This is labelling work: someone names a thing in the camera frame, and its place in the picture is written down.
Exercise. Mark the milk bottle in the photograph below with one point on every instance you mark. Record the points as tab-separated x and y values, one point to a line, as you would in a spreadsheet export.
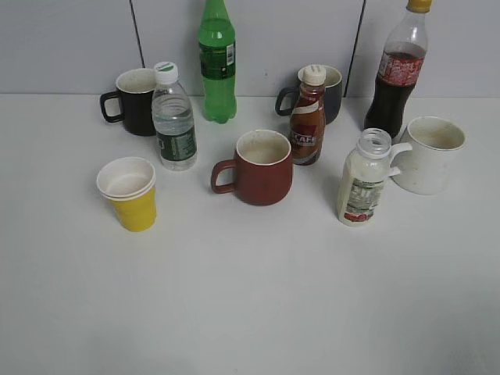
365	172

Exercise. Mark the yellow paper cup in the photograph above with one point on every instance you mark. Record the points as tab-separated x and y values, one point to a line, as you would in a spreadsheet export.
128	184

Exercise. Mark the red ceramic mug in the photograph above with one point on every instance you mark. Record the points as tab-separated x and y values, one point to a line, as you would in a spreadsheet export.
261	171

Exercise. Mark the brown coffee drink bottle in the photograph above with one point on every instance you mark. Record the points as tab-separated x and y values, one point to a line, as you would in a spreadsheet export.
308	119

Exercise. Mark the clear water bottle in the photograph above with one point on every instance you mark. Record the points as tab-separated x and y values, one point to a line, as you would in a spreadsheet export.
173	119

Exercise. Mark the dark grey mug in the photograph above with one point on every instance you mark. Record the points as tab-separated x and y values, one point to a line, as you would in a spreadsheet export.
332	96

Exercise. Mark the green soda bottle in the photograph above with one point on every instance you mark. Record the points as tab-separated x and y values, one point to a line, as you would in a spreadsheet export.
217	53

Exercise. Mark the black ceramic mug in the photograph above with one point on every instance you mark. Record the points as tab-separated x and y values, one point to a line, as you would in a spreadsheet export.
134	91

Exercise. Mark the white ceramic mug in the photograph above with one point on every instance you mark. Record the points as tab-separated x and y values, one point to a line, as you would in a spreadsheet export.
426	168

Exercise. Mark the cola bottle yellow cap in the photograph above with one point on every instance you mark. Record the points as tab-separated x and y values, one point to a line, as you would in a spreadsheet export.
402	59

